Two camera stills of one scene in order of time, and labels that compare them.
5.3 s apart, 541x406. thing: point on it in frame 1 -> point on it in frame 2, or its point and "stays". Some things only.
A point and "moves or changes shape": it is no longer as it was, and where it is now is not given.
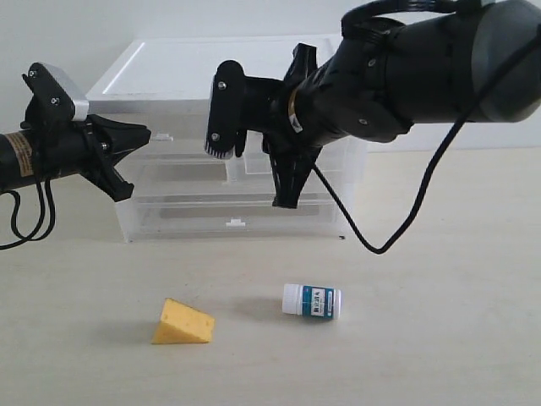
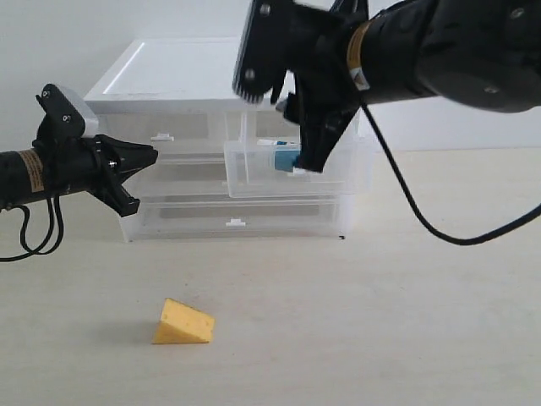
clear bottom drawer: (228, 216) stays
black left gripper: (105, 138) -> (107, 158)
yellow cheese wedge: (180, 323) stays
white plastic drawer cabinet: (180, 193) stays
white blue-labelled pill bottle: (312, 301) moves or changes shape
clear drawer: (174, 137) stays
